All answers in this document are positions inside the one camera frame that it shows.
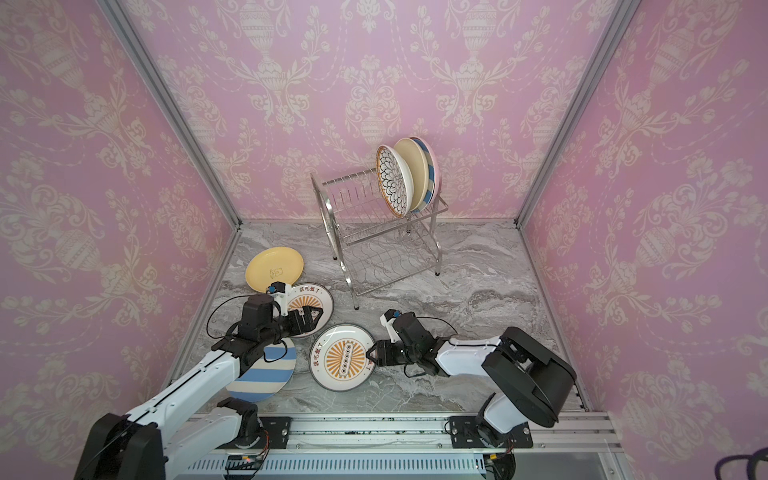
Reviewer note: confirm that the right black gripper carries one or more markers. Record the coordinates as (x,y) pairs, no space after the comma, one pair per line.
(389,351)

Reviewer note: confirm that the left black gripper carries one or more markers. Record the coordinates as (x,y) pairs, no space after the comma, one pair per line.
(310,325)

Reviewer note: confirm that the orange sunburst plate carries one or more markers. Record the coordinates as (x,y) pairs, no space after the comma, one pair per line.
(338,360)
(313,295)

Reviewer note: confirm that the blue striped plate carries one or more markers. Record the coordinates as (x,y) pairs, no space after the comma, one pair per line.
(268,375)
(425,202)

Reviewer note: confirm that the pink plate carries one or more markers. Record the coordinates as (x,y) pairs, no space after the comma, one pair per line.
(437,178)

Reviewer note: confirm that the beige plate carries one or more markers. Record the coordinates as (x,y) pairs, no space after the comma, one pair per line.
(416,160)

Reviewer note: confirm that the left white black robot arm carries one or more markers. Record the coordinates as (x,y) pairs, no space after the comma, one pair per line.
(158,439)

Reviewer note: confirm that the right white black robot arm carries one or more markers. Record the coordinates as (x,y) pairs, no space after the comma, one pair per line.
(532,382)

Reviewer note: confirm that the yellow plate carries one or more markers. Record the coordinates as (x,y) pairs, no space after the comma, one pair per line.
(277,264)

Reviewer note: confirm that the small electronics board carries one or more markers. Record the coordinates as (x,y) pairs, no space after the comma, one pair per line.
(244,463)

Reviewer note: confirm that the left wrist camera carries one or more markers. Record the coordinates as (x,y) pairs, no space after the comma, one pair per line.
(281,293)

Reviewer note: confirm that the chrome wire dish rack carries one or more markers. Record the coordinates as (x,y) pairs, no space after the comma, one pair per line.
(373,247)

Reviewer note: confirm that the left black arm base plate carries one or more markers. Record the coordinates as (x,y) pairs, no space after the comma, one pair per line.
(273,432)

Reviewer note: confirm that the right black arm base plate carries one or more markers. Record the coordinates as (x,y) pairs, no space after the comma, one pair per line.
(468,432)

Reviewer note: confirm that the aluminium rail frame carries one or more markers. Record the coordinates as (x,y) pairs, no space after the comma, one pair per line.
(416,439)

